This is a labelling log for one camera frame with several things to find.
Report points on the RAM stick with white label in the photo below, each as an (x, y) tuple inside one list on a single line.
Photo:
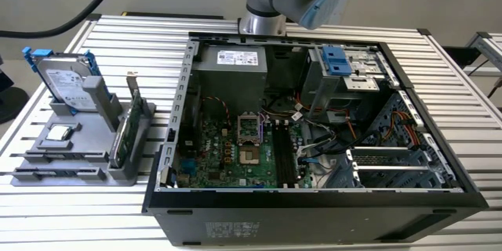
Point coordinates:
[(58, 171)]

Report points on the thin locking lever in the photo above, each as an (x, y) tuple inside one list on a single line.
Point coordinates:
[(260, 130)]

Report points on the grey power supply unit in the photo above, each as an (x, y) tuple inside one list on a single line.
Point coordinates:
[(231, 86)]

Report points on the black case fan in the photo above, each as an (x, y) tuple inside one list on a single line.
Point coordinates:
[(192, 115)]

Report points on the CPU socket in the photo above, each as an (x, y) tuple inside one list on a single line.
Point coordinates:
[(248, 155)]

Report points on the green motherboard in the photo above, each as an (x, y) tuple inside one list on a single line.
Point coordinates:
[(211, 157)]

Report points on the grey metal drive cage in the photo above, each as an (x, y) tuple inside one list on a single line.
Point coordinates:
[(332, 98)]

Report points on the blue plastic latch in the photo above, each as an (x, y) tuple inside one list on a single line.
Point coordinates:
[(335, 60)]

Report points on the grey metal disk bay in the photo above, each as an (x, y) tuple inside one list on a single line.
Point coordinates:
[(391, 151)]

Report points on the black open PC case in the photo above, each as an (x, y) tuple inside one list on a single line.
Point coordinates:
[(273, 224)]

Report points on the grey parts rack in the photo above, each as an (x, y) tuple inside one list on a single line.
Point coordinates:
[(93, 133)]

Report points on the hard disk in blue carrier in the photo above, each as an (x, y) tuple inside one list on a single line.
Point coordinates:
[(64, 83)]

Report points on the silver CPU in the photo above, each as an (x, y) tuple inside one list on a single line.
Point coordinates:
[(58, 133)]

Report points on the black round base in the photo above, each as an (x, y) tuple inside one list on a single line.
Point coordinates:
[(10, 107)]

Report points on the graphics card with metal bracket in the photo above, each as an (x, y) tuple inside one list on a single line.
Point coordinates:
[(125, 142)]

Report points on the aluminium frame table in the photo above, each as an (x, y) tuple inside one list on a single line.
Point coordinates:
[(483, 39)]

